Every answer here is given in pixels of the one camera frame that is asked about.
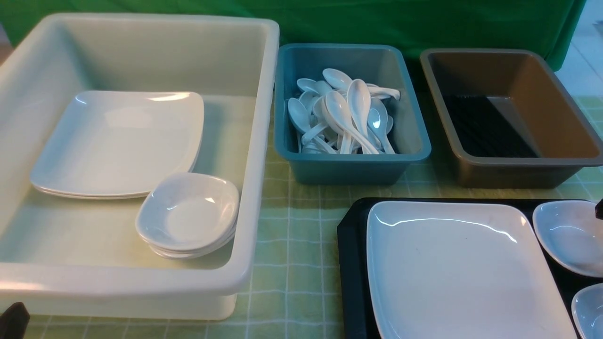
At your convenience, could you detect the brown plastic bin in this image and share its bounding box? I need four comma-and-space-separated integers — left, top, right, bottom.
420, 48, 602, 189

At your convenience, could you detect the white square plate stack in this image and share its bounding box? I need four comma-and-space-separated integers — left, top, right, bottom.
30, 140, 202, 200
30, 90, 204, 198

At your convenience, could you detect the white square plate stack top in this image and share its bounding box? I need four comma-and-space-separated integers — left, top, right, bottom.
30, 90, 204, 198

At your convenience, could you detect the white small bowl stack top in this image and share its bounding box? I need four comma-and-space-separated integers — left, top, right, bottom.
135, 172, 240, 228

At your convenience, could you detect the white square rice plate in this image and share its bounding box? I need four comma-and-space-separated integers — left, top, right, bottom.
366, 201, 577, 339

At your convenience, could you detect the black serving tray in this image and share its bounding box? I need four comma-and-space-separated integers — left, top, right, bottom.
337, 197, 603, 339

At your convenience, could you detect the black chopsticks bundle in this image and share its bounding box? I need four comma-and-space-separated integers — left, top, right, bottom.
443, 95, 538, 158

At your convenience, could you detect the green backdrop cloth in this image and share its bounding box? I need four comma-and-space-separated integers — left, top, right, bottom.
0, 0, 585, 70

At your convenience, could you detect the white small bowl stack lower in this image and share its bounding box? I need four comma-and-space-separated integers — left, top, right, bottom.
136, 219, 237, 259

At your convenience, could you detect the teal plastic bin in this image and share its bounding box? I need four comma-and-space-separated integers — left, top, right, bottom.
274, 43, 432, 185

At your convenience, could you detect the white small bowl tray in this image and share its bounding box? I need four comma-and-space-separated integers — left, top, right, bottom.
571, 283, 603, 339

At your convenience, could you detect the white square plate stack bottom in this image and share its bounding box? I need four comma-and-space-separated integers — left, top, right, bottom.
30, 140, 202, 200

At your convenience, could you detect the large white plastic tub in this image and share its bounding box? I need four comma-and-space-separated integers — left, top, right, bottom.
1, 13, 279, 320

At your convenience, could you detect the green checkered tablecloth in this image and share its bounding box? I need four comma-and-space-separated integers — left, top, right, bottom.
1, 95, 602, 339

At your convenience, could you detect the white small bowl stack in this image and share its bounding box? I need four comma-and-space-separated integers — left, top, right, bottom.
135, 172, 240, 228
136, 219, 237, 259

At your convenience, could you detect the white soup spoon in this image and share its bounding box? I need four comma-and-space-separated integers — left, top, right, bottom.
367, 98, 396, 154
288, 98, 337, 154
325, 90, 379, 154
347, 79, 371, 139
322, 68, 401, 100

